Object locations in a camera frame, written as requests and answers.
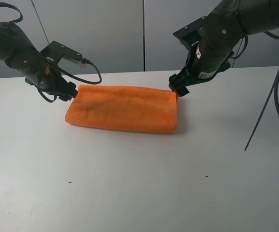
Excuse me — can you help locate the black right camera cable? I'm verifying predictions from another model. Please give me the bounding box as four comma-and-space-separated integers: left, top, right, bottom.
231, 29, 279, 152

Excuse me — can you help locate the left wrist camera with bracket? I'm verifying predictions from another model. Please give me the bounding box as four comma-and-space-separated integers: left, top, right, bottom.
40, 41, 86, 67

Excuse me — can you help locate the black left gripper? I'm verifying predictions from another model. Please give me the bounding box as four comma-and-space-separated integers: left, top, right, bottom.
24, 65, 78, 101

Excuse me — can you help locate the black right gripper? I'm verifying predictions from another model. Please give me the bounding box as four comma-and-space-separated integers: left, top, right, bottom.
169, 42, 229, 97

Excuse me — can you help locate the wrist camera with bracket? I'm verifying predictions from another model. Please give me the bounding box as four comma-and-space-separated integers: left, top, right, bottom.
173, 17, 206, 50
40, 41, 86, 67

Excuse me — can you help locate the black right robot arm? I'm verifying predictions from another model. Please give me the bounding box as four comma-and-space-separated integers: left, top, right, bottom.
169, 0, 279, 97

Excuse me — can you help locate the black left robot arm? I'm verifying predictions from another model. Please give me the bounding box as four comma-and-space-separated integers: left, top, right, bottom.
0, 22, 78, 102

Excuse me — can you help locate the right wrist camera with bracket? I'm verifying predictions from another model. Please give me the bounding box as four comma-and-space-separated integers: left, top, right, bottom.
173, 17, 206, 50

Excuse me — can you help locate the orange terry towel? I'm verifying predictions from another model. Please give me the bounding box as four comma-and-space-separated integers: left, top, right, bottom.
65, 85, 177, 133

